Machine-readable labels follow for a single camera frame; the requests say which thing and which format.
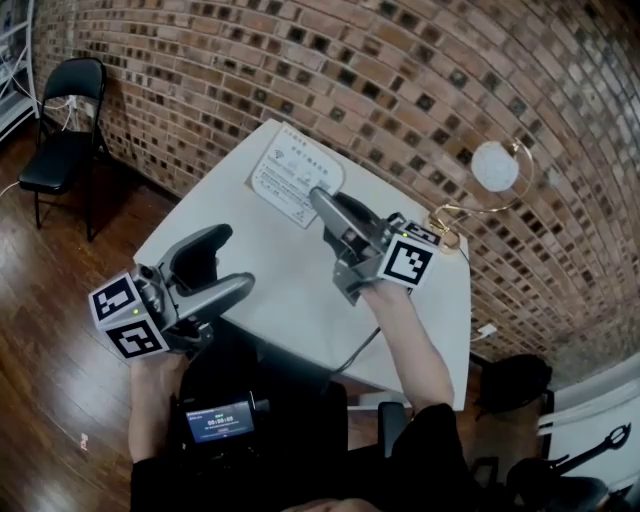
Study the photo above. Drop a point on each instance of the black backpack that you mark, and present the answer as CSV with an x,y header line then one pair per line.
x,y
515,380

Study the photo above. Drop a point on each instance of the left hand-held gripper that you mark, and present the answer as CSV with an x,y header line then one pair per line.
x,y
125,315

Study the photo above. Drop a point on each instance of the person's right forearm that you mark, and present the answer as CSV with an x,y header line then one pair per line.
x,y
410,345

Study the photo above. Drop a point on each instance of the white shelf rack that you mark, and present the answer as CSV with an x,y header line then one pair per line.
x,y
15,112

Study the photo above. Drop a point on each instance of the black office chair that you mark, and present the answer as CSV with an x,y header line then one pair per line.
x,y
550,490

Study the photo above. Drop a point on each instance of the black folding chair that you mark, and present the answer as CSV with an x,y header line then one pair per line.
x,y
47,175

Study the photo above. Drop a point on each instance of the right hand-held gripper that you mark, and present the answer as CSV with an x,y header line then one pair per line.
x,y
405,260

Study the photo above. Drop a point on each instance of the dark grey chair armrest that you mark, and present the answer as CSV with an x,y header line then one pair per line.
x,y
390,430

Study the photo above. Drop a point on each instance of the gold lamp with white globe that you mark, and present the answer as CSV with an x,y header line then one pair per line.
x,y
495,167

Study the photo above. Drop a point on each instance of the white poster board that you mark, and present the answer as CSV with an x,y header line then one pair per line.
x,y
585,430

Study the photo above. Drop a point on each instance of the red paper scrap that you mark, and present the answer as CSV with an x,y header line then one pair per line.
x,y
84,442

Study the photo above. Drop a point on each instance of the white table card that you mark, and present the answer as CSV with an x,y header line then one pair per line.
x,y
285,175

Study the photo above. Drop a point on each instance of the person's left forearm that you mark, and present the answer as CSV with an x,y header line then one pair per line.
x,y
150,400

